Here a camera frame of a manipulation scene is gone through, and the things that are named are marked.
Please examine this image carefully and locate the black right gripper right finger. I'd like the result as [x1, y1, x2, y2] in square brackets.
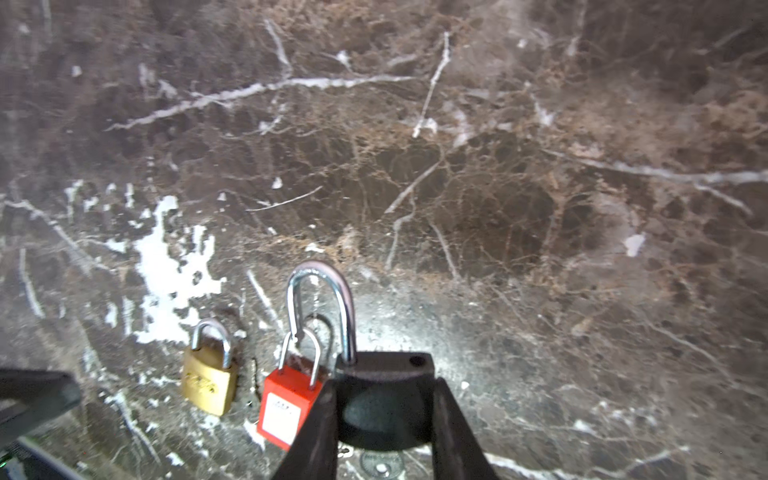
[431, 378, 499, 480]

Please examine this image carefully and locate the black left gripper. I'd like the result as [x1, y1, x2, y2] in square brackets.
[1, 368, 82, 479]

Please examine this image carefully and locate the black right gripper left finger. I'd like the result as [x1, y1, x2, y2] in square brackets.
[271, 380, 339, 480]

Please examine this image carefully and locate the red safety padlock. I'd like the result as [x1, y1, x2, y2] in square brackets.
[257, 328, 323, 451]

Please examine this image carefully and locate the brass padlock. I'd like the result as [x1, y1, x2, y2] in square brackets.
[181, 319, 238, 417]

